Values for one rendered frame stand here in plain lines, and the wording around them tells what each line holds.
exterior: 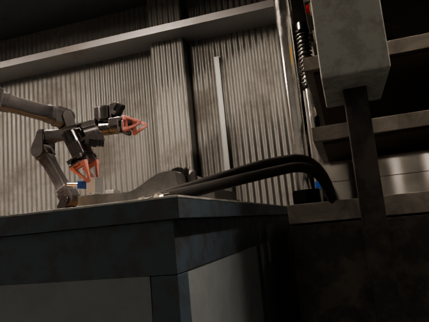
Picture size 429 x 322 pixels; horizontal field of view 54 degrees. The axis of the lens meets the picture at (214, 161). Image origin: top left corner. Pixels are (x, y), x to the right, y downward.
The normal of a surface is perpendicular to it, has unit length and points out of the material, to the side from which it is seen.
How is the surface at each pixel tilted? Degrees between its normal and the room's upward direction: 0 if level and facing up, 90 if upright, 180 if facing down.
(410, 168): 90
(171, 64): 90
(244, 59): 90
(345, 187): 90
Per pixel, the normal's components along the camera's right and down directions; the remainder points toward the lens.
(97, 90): -0.27, -0.12
